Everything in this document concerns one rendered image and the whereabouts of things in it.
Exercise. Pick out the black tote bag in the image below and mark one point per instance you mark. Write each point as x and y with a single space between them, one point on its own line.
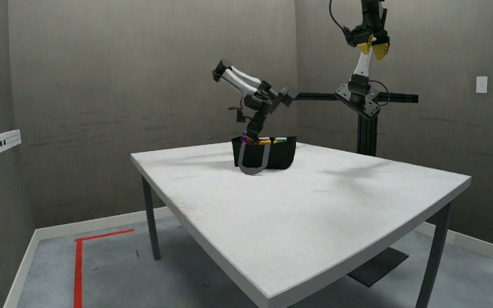
274 155

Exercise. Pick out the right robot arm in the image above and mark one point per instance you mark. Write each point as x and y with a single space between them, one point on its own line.
249 86

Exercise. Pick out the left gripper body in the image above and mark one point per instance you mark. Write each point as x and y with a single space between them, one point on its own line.
371 22

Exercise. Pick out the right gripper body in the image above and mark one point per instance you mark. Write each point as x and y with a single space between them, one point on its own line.
255 127

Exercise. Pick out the green and yellow soda can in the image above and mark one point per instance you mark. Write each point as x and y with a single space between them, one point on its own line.
279 139

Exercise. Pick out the yellow drink can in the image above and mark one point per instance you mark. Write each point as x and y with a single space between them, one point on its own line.
262 140

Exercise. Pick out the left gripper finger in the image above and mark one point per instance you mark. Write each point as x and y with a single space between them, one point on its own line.
380 50
365 48

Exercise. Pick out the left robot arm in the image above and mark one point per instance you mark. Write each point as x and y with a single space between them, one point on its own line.
358 84

